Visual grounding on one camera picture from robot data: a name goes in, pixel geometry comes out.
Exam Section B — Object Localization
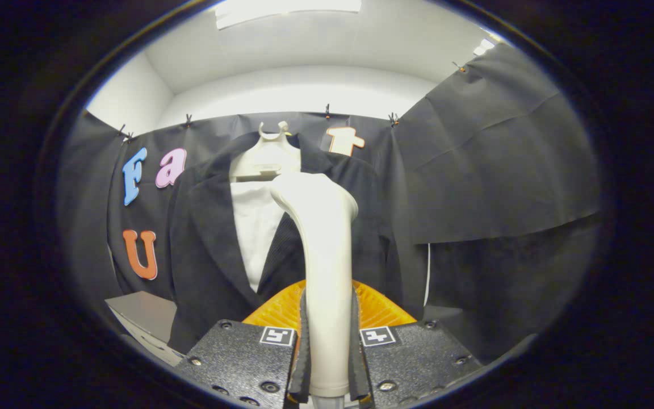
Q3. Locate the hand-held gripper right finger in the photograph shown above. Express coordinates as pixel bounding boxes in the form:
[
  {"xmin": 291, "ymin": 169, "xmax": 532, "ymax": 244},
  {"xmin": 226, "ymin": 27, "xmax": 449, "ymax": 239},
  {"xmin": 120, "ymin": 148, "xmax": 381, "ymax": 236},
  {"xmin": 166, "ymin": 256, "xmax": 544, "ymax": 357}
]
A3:
[{"xmin": 351, "ymin": 279, "xmax": 485, "ymax": 409}]

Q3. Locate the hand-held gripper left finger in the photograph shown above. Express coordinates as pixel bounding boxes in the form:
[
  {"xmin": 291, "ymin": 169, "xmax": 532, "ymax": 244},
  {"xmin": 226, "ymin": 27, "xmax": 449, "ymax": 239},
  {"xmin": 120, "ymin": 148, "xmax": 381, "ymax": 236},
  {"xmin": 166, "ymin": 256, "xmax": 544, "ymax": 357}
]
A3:
[{"xmin": 174, "ymin": 279, "xmax": 312, "ymax": 409}]

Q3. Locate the black blazer jacket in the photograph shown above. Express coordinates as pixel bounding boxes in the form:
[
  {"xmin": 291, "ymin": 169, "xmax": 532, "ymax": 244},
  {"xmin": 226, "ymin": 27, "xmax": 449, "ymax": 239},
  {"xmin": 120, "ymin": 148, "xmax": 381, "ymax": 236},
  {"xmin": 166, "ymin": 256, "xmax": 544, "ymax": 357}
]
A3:
[{"xmin": 167, "ymin": 132, "xmax": 418, "ymax": 354}]

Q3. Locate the white garment steamer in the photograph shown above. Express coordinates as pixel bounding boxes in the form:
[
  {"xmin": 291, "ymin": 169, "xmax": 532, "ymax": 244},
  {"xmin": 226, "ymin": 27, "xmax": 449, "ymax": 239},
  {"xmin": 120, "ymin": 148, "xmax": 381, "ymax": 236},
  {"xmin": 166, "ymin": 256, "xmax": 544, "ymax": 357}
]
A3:
[{"xmin": 269, "ymin": 172, "xmax": 359, "ymax": 409}]

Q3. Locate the grey cabinet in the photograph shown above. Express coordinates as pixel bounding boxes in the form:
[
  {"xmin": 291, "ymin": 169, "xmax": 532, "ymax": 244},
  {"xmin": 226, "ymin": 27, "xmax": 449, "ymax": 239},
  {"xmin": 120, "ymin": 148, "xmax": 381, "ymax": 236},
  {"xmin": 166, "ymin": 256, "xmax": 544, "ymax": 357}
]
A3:
[{"xmin": 104, "ymin": 291, "xmax": 187, "ymax": 368}]

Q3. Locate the white mannequin torso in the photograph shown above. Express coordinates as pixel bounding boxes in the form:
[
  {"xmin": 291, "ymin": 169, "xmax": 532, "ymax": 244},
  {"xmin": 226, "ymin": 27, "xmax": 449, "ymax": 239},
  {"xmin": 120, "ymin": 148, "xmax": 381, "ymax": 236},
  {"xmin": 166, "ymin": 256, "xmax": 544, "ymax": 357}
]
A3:
[{"xmin": 229, "ymin": 120, "xmax": 303, "ymax": 294}]

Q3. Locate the black backdrop cloth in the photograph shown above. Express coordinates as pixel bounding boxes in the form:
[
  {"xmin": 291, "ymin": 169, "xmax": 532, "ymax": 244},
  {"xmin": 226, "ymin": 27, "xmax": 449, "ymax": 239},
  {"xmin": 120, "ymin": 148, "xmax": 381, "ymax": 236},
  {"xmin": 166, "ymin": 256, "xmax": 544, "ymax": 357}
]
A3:
[{"xmin": 57, "ymin": 43, "xmax": 603, "ymax": 364}]

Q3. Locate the row of small black clips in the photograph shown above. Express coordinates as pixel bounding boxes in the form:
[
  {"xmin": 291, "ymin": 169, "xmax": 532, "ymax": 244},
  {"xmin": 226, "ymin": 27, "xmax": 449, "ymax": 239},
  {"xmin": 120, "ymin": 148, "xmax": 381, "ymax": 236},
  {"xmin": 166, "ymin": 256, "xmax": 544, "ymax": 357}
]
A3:
[{"xmin": 116, "ymin": 61, "xmax": 468, "ymax": 143}]

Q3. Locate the large ceiling light panel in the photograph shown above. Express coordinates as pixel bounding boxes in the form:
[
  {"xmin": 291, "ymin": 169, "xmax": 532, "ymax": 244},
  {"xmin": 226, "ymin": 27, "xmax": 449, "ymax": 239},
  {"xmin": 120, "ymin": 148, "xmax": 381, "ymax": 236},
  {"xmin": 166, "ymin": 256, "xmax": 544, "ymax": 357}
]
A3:
[{"xmin": 215, "ymin": 0, "xmax": 363, "ymax": 30}]

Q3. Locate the thin white cable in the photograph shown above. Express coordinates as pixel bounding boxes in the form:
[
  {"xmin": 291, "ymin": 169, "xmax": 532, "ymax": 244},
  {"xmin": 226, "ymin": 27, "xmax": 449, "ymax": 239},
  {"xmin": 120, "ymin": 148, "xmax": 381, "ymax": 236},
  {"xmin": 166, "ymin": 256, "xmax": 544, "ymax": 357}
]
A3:
[{"xmin": 423, "ymin": 243, "xmax": 432, "ymax": 308}]

